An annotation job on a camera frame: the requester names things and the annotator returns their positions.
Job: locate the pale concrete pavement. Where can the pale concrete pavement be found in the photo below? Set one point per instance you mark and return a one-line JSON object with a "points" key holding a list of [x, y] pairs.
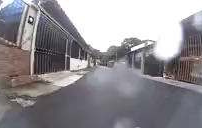
{"points": [[175, 82], [60, 79]]}

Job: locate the vehicle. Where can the vehicle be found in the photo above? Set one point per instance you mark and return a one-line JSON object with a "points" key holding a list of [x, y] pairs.
{"points": [[111, 63]]}

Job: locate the row of trees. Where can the row of trees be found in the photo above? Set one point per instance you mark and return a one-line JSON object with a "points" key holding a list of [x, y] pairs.
{"points": [[130, 43]]}

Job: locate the red brick wall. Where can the red brick wall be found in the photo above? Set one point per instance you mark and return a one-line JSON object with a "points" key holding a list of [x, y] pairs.
{"points": [[7, 60]]}

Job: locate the house with metal railing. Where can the house with metal railing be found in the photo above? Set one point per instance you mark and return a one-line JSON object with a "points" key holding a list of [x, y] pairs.
{"points": [[10, 20]]}

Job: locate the rubble pile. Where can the rubble pile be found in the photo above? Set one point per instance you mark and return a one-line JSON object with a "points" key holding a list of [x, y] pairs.
{"points": [[25, 80]]}

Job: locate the building with white roof edge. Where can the building with white roof edge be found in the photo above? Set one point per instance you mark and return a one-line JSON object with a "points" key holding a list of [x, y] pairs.
{"points": [[150, 61]]}

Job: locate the dark grey asphalt road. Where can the dark grey asphalt road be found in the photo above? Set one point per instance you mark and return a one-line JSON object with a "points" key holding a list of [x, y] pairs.
{"points": [[102, 100]]}

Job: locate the long building with dark grilles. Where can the long building with dark grilles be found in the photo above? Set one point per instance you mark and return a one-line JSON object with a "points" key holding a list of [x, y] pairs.
{"points": [[50, 46]]}

